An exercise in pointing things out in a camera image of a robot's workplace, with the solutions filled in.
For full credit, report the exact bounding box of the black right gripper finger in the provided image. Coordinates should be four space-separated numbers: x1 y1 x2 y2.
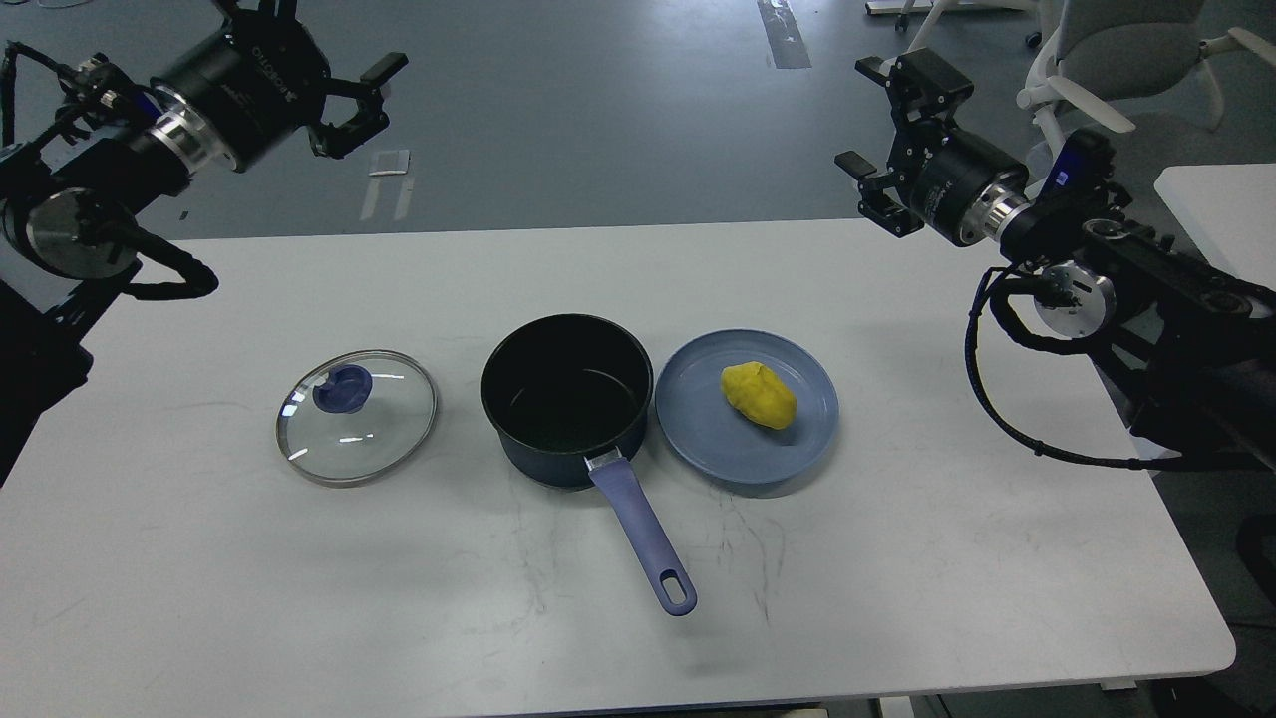
855 47 975 161
835 150 923 237

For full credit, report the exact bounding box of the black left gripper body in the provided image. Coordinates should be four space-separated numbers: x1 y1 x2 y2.
152 20 330 173

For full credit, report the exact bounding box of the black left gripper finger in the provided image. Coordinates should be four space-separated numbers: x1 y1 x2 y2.
214 1 300 34
308 54 410 159

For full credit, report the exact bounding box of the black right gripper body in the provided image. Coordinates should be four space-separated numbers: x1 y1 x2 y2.
902 129 1028 247

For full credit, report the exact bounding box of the yellow potato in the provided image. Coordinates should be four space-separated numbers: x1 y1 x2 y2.
720 362 798 431

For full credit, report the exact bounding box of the glass lid blue knob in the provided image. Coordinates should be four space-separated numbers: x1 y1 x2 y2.
276 349 440 488

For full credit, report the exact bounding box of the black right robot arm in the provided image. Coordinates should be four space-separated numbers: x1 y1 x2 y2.
835 48 1273 472

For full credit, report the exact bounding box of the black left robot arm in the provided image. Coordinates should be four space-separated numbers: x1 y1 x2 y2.
1 1 410 476

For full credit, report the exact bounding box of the white chair base with casters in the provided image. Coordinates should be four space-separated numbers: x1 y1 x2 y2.
864 0 1048 46

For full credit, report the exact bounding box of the grey tape strip on floor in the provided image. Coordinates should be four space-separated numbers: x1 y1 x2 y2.
755 0 812 70

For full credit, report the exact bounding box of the grey white office chair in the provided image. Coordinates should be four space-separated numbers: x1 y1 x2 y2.
1016 1 1273 161

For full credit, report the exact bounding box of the white side table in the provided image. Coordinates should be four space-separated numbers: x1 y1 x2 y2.
1154 163 1275 289

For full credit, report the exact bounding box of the blue round plate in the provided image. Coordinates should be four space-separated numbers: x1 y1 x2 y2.
655 328 841 494

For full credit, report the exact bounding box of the dark blue saucepan purple handle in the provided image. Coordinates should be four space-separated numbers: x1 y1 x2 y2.
481 312 698 616

